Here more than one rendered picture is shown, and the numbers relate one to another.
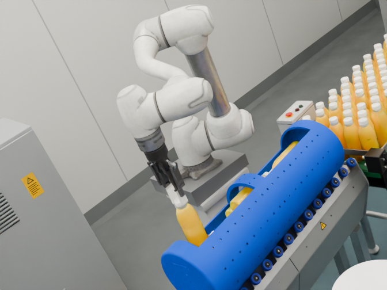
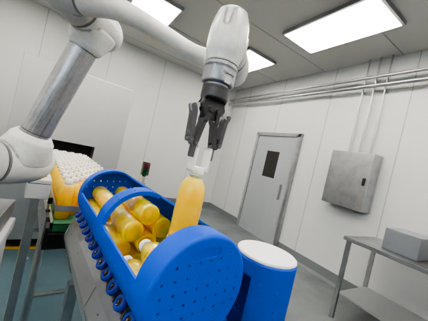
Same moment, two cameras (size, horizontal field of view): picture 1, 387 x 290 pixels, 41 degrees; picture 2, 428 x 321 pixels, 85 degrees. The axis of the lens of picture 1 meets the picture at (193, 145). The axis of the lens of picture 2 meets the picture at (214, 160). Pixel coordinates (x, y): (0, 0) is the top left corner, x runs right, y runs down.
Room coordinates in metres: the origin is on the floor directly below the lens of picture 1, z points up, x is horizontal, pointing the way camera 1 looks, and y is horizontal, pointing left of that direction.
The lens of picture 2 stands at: (1.52, 0.76, 1.41)
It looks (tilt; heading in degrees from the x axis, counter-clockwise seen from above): 1 degrees down; 268
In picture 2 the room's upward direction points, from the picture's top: 13 degrees clockwise
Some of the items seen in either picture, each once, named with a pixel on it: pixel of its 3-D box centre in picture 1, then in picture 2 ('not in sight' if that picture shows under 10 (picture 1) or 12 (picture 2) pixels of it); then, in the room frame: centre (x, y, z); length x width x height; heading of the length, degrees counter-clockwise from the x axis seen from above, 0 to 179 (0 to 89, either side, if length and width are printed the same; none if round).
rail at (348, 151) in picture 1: (338, 150); (97, 209); (2.06, -0.62, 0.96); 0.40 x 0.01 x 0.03; 36
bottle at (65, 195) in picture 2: not in sight; (65, 199); (2.22, -0.55, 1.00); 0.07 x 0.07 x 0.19
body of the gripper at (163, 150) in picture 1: (159, 157); (213, 103); (1.53, 0.12, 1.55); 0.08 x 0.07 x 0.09; 37
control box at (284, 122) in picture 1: (296, 118); (38, 185); (2.37, -0.55, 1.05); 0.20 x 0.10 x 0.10; 126
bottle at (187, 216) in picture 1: (191, 225); (188, 207); (1.53, 0.12, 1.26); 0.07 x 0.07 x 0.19
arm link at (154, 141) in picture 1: (150, 138); (218, 76); (1.53, 0.12, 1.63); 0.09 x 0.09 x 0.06
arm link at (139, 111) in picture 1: (140, 109); (228, 40); (1.53, 0.11, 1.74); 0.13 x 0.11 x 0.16; 77
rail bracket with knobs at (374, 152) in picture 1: (376, 161); not in sight; (1.88, -0.71, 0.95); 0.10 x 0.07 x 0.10; 36
